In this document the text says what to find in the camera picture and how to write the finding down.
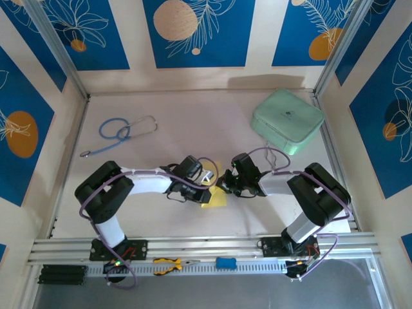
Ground yellow square paper sheet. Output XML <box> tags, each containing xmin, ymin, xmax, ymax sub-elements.
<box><xmin>200</xmin><ymin>160</ymin><xmax>228</xmax><ymax>209</ymax></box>

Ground metal crucible tongs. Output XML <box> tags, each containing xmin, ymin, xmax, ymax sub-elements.
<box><xmin>264</xmin><ymin>143</ymin><xmax>281</xmax><ymax>173</ymax></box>

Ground blue bone-shaped block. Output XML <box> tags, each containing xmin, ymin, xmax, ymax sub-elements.
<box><xmin>215</xmin><ymin>256</ymin><xmax>238</xmax><ymax>270</ymax></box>

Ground mint green zip case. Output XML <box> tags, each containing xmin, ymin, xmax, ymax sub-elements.
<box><xmin>250</xmin><ymin>88</ymin><xmax>325</xmax><ymax>157</ymax></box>

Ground blue stethoscope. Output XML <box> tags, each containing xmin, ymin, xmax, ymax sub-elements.
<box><xmin>79</xmin><ymin>115</ymin><xmax>159</xmax><ymax>158</ymax></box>

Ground black controller board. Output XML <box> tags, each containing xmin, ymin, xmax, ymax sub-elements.
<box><xmin>285</xmin><ymin>257</ymin><xmax>320</xmax><ymax>281</ymax></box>
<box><xmin>102</xmin><ymin>259</ymin><xmax>130</xmax><ymax>284</ymax></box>

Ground black stacked bars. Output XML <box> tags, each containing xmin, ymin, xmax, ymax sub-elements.
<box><xmin>37</xmin><ymin>264</ymin><xmax>88</xmax><ymax>286</ymax></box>

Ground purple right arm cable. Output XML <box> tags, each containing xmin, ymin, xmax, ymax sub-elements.
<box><xmin>247</xmin><ymin>147</ymin><xmax>353</xmax><ymax>281</ymax></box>

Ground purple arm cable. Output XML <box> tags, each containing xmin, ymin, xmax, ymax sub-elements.
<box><xmin>79</xmin><ymin>156</ymin><xmax>223</xmax><ymax>290</ymax></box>
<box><xmin>247</xmin><ymin>147</ymin><xmax>353</xmax><ymax>281</ymax></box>

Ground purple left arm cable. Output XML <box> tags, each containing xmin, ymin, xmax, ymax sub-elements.
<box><xmin>79</xmin><ymin>156</ymin><xmax>223</xmax><ymax>290</ymax></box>

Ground aluminium frame rail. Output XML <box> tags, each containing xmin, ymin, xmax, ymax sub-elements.
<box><xmin>27</xmin><ymin>231</ymin><xmax>382</xmax><ymax>268</ymax></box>

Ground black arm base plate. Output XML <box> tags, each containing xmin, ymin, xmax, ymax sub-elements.
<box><xmin>261</xmin><ymin>236</ymin><xmax>319</xmax><ymax>258</ymax></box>
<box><xmin>89</xmin><ymin>238</ymin><xmax>149</xmax><ymax>261</ymax></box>

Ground yellow handled pliers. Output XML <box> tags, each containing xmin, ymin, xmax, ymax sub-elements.
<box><xmin>153</xmin><ymin>256</ymin><xmax>201</xmax><ymax>276</ymax></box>

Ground slotted grey cable duct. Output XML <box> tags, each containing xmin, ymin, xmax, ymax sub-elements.
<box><xmin>86</xmin><ymin>261</ymin><xmax>290</xmax><ymax>278</ymax></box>

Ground aluminium corner post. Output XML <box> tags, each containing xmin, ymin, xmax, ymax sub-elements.
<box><xmin>314</xmin><ymin>0</ymin><xmax>375</xmax><ymax>96</ymax></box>
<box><xmin>24</xmin><ymin>0</ymin><xmax>90</xmax><ymax>99</ymax></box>

